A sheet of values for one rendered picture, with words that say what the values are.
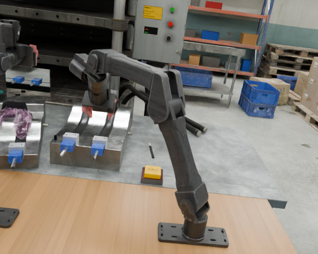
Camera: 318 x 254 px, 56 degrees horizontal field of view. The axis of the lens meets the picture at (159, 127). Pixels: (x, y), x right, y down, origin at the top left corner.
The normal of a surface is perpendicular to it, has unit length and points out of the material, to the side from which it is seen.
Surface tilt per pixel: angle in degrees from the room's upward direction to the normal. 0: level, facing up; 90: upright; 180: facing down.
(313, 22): 90
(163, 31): 90
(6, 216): 0
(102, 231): 0
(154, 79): 90
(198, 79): 93
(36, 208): 0
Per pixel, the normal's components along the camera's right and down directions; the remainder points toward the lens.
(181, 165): -0.53, 0.24
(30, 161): 0.28, 0.40
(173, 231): 0.12, -0.92
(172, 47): -0.01, 0.38
